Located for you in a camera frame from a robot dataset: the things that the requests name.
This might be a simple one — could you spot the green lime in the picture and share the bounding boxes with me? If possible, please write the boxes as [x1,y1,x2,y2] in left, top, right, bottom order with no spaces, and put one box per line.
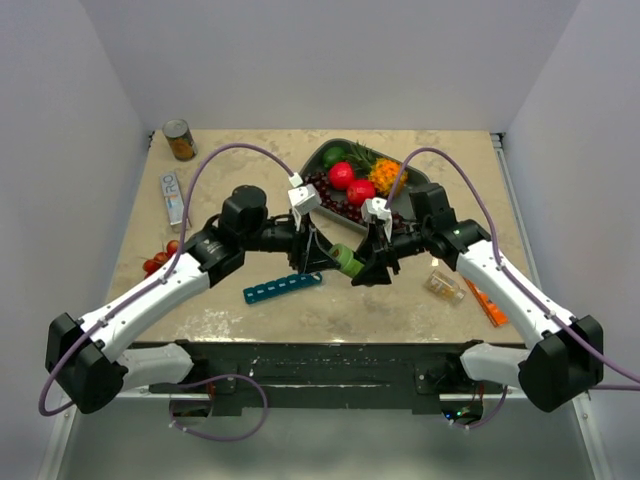
[322,146,346,170]

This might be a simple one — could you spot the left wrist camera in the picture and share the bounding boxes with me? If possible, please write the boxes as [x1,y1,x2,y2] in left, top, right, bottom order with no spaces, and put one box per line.
[288,172,321,231]

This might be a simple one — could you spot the teal weekly pill organizer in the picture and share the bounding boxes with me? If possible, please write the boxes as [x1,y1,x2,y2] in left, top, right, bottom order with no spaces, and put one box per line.
[243,273,323,305]

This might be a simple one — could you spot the red apple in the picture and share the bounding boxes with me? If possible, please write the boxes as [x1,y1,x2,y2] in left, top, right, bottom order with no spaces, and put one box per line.
[328,162,355,191]
[346,179,376,207]

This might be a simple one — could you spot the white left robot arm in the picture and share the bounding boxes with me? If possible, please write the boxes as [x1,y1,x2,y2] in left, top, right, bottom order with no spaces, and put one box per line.
[45,185,338,414]

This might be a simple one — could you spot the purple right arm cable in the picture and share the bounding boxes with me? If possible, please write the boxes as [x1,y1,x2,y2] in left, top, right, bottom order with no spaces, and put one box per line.
[384,147,640,431]

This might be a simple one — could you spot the green pill bottle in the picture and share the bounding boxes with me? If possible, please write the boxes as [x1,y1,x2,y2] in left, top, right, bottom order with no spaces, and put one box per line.
[341,256,364,278]

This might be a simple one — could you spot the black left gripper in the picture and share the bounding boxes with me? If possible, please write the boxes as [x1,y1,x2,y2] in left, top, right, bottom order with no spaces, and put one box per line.
[243,208,342,276]

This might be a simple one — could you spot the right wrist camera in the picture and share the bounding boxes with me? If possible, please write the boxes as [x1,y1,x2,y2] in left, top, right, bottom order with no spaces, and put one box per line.
[361,197,393,240]

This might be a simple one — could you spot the red apple front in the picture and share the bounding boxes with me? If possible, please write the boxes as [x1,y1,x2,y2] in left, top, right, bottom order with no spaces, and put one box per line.
[346,179,376,207]

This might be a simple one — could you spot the red cherry bunch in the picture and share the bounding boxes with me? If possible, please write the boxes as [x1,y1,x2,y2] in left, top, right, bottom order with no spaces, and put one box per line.
[142,240,179,278]

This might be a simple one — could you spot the tin can with fruit label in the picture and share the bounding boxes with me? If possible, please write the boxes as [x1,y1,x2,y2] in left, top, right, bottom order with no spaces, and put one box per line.
[162,119,197,161]

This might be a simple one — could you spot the clear pill bottle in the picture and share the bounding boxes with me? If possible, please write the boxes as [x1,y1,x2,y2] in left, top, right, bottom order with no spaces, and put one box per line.
[425,270,466,305]

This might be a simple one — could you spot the red apple back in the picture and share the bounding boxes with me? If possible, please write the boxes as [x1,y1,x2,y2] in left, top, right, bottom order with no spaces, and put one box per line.
[328,162,355,191]

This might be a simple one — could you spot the dark red grape bunch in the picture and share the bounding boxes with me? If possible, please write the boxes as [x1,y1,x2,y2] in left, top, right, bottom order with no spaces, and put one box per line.
[302,165,389,230]

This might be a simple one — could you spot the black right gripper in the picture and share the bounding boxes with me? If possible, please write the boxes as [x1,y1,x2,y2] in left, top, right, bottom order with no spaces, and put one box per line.
[348,220,431,285]

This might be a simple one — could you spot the silver toothpaste box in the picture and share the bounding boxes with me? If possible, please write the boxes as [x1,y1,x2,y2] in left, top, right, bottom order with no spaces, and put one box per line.
[159,171,191,232]

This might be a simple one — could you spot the orange medicine box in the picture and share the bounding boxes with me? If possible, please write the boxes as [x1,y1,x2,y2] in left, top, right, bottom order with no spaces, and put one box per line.
[464,277,509,328]

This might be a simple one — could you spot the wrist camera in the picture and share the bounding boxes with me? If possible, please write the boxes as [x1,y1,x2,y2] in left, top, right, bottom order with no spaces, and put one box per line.
[288,172,321,231]
[361,197,393,240]

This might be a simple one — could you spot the aluminium frame rail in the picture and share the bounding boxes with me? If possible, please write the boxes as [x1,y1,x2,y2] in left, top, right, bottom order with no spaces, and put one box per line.
[114,387,591,404]

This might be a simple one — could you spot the grey fruit tray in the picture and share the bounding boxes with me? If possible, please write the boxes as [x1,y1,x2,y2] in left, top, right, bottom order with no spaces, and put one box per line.
[300,138,429,232]

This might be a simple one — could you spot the orange spiky fruit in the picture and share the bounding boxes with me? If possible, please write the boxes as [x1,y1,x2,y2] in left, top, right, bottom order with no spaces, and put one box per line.
[367,157,401,197]

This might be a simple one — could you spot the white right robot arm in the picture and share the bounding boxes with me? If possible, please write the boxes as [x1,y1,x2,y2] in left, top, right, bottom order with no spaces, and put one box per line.
[352,183,604,412]

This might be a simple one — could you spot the green bottle cap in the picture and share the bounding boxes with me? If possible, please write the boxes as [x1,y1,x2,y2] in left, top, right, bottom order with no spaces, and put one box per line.
[329,243,353,267]

